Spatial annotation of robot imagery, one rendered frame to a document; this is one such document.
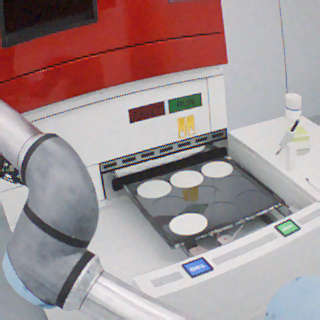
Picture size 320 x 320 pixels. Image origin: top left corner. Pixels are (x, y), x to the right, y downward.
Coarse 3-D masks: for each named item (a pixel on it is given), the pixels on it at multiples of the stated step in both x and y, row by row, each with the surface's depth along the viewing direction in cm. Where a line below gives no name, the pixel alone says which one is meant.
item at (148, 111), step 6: (138, 108) 146; (144, 108) 147; (150, 108) 148; (156, 108) 149; (162, 108) 150; (132, 114) 146; (138, 114) 147; (144, 114) 148; (150, 114) 149; (156, 114) 150; (162, 114) 150; (132, 120) 147
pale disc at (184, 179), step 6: (174, 174) 154; (180, 174) 154; (186, 174) 153; (192, 174) 153; (198, 174) 153; (174, 180) 151; (180, 180) 150; (186, 180) 150; (192, 180) 150; (198, 180) 149; (180, 186) 147; (186, 186) 147; (192, 186) 147
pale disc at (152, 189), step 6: (156, 180) 152; (144, 186) 149; (150, 186) 149; (156, 186) 149; (162, 186) 148; (168, 186) 148; (138, 192) 146; (144, 192) 146; (150, 192) 146; (156, 192) 145; (162, 192) 145; (168, 192) 145
